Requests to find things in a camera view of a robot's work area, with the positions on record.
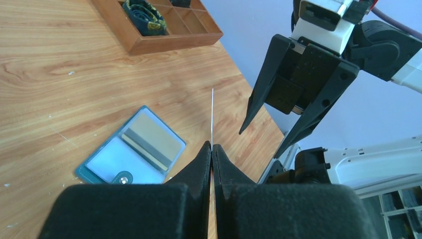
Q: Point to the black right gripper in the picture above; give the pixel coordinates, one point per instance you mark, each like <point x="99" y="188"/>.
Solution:
<point x="310" y="82"/>

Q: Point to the blue leather card holder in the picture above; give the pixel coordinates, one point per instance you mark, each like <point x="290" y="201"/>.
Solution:
<point x="115" y="162"/>

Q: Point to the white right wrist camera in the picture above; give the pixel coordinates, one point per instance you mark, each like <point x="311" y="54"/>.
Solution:
<point x="327" y="23"/>

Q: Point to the black rosette middle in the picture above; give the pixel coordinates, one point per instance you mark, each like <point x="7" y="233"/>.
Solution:
<point x="181" y="3"/>

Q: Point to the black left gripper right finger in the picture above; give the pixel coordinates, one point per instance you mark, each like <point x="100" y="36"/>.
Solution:
<point x="247" y="210"/>

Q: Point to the wooden compartment tray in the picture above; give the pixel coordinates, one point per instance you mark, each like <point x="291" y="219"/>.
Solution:
<point x="186" y="27"/>

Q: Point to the black blue rosette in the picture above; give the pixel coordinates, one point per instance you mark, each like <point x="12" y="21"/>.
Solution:
<point x="145" y="17"/>

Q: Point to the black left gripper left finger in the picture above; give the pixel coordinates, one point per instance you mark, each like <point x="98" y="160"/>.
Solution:
<point x="177" y="209"/>

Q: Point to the gold card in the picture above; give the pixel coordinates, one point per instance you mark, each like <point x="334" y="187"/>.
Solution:
<point x="212" y="116"/>
<point x="148" y="136"/>

